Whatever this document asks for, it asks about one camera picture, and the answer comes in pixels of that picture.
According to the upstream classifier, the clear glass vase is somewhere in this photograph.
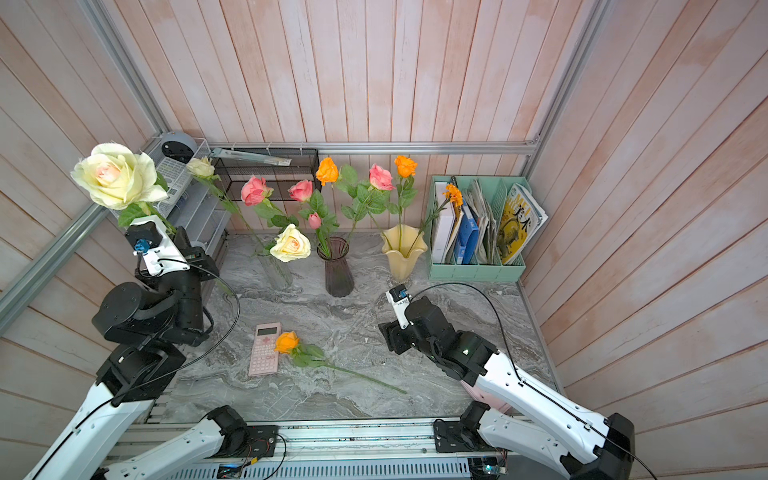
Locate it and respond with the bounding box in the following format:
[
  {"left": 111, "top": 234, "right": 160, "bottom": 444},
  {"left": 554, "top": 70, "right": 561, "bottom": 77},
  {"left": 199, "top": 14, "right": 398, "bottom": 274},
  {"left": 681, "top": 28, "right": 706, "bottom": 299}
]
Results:
[{"left": 254, "top": 235, "right": 293, "bottom": 290}]

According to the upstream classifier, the white binder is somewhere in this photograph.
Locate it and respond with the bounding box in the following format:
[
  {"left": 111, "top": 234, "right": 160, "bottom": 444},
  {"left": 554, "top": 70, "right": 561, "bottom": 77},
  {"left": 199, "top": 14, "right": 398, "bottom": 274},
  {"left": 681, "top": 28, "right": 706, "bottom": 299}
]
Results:
[{"left": 431, "top": 182, "right": 455, "bottom": 264}]

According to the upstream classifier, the round grey speaker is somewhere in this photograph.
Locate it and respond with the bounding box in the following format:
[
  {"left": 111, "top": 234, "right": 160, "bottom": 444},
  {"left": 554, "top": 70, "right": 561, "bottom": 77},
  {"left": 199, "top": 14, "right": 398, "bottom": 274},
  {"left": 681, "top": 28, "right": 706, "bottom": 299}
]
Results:
[{"left": 160, "top": 132, "right": 198, "bottom": 164}]

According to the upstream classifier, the yellow orange rose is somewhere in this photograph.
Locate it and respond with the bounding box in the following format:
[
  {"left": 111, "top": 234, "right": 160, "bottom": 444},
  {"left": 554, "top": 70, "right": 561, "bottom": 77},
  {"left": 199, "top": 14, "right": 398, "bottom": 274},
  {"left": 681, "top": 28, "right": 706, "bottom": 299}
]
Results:
[{"left": 315, "top": 157, "right": 339, "bottom": 186}]

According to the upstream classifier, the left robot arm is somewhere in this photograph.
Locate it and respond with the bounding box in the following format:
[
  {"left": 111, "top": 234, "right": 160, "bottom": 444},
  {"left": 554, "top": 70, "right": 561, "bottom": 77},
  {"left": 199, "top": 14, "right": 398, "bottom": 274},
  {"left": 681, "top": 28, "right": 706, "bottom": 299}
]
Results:
[{"left": 27, "top": 215, "right": 278, "bottom": 479}]

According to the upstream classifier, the pink case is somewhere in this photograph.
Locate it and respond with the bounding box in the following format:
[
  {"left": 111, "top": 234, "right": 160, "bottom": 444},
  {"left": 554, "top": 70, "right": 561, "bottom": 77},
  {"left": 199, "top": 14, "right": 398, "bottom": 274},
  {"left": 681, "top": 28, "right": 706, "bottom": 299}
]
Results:
[{"left": 461, "top": 381, "right": 512, "bottom": 414}]

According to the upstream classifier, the pink tulip bud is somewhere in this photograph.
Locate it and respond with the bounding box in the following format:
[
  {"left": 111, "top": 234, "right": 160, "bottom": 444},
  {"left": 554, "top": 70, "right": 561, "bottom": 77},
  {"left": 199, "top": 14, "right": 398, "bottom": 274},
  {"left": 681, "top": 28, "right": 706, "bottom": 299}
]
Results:
[{"left": 308, "top": 212, "right": 331, "bottom": 259}]

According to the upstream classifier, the large pink rose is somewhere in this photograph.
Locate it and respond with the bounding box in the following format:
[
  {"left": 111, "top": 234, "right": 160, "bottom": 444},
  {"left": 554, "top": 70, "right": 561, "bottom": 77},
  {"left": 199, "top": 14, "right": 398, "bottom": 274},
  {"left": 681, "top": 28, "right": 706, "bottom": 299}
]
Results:
[{"left": 241, "top": 176, "right": 309, "bottom": 246}]

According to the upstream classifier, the blue folder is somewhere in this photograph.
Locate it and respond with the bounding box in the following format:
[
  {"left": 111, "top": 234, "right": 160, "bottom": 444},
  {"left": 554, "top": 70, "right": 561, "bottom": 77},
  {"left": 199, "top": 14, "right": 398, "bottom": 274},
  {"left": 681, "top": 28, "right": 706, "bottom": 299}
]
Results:
[{"left": 453, "top": 205, "right": 479, "bottom": 265}]

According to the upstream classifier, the dark purple glass vase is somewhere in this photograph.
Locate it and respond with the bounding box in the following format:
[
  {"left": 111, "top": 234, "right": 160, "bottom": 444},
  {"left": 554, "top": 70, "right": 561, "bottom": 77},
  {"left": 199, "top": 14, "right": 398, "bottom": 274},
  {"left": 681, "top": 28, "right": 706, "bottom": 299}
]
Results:
[{"left": 317, "top": 236, "right": 355, "bottom": 298}]

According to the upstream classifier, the orange marigold flower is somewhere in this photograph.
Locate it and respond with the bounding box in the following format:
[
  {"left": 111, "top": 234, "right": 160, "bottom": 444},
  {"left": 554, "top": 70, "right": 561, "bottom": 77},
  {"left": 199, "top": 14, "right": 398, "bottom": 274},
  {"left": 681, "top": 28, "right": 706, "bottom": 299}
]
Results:
[{"left": 420, "top": 182, "right": 463, "bottom": 248}]

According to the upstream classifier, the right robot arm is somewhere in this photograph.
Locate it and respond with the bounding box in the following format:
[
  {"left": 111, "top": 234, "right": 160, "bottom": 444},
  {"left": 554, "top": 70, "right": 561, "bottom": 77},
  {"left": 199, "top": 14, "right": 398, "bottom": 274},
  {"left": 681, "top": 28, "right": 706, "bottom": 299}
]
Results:
[{"left": 379, "top": 285, "right": 637, "bottom": 479}]

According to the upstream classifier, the pink calculator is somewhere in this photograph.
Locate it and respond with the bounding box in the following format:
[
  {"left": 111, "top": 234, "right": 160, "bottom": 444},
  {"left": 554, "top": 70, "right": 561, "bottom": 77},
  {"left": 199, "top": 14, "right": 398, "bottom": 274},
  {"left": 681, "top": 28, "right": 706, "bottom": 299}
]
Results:
[{"left": 248, "top": 323, "right": 282, "bottom": 377}]

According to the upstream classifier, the yellow ruffled vase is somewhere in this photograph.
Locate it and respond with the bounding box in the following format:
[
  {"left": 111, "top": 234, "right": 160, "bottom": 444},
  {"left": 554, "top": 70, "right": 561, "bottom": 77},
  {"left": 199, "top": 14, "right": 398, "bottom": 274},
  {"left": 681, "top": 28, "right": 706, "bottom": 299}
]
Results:
[{"left": 382, "top": 224, "right": 428, "bottom": 283}]

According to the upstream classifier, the white desk calculator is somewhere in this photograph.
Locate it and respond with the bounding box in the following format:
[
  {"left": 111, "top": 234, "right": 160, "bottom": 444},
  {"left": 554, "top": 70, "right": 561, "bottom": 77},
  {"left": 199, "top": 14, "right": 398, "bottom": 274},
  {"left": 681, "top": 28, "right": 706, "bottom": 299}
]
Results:
[{"left": 156, "top": 157, "right": 192, "bottom": 207}]

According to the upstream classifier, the small pink rose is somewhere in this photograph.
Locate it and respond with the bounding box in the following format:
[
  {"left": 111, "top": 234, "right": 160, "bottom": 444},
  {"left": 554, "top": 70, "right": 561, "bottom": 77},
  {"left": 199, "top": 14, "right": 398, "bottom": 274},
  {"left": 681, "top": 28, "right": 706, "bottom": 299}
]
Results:
[{"left": 289, "top": 180, "right": 338, "bottom": 238}]

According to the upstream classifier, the black wire basket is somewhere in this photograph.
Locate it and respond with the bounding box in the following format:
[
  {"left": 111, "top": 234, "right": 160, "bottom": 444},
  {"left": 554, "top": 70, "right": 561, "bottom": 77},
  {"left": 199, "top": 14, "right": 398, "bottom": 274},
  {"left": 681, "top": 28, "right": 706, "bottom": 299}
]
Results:
[{"left": 210, "top": 147, "right": 322, "bottom": 201}]

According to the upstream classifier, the yellow cover magazine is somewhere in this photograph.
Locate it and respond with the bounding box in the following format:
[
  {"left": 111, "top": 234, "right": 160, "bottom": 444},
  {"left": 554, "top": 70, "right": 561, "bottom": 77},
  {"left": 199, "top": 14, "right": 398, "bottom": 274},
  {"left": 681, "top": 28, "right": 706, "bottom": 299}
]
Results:
[{"left": 496, "top": 184, "right": 548, "bottom": 265}]

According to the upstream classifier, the white wire shelf rack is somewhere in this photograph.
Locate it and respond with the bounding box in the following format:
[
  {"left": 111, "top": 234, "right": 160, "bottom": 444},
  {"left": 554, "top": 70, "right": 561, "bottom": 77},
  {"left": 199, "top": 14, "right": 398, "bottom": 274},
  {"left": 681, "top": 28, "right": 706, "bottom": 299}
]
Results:
[{"left": 147, "top": 134, "right": 231, "bottom": 259}]

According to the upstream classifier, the orange rose on table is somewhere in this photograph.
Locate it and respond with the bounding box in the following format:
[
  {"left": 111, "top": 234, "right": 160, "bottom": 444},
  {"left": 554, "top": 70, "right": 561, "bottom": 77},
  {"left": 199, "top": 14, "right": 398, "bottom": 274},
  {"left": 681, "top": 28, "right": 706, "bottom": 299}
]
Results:
[{"left": 275, "top": 331, "right": 406, "bottom": 395}]

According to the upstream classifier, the mint green file organizer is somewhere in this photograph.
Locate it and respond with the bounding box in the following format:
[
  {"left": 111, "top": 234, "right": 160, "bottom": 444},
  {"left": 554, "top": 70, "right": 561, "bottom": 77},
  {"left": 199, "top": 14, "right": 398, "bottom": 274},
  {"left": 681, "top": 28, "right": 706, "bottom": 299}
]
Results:
[{"left": 425, "top": 176, "right": 547, "bottom": 283}]

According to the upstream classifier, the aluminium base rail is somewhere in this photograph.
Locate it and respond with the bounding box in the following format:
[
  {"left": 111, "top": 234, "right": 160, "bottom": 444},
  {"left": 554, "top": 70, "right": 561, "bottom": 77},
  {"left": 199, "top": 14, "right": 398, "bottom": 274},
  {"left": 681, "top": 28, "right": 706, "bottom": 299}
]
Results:
[{"left": 101, "top": 413, "right": 601, "bottom": 480}]

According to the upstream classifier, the small cream rose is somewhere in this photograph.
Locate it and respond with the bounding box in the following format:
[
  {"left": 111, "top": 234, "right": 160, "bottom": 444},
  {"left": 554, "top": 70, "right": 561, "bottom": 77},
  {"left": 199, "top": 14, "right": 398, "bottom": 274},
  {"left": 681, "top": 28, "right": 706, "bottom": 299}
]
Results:
[{"left": 186, "top": 157, "right": 265, "bottom": 257}]

